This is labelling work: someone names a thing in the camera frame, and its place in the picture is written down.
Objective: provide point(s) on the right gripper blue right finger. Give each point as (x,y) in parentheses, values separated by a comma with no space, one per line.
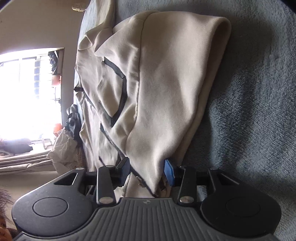
(170,171)

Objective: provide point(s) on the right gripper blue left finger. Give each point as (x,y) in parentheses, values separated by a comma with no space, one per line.
(122,171)

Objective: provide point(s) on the beige zip hoodie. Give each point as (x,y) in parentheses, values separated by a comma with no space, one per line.
(143,86)

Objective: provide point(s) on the dark clothes on windowsill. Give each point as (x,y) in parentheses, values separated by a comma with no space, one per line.
(54,58)

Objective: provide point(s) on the folded beige garment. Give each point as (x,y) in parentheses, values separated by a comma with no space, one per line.
(66,154)

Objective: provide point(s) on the dark furry garment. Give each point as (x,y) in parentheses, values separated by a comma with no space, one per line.
(73,123)

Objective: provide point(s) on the orange item on windowsill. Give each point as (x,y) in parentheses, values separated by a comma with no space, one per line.
(57,128)

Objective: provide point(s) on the grey curtain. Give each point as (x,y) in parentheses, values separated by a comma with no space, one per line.
(29,162)

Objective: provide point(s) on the grey-blue bed blanket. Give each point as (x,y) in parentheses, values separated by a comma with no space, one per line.
(248,128)

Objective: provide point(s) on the person head dark hair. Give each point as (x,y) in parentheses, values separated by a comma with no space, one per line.
(7,234)

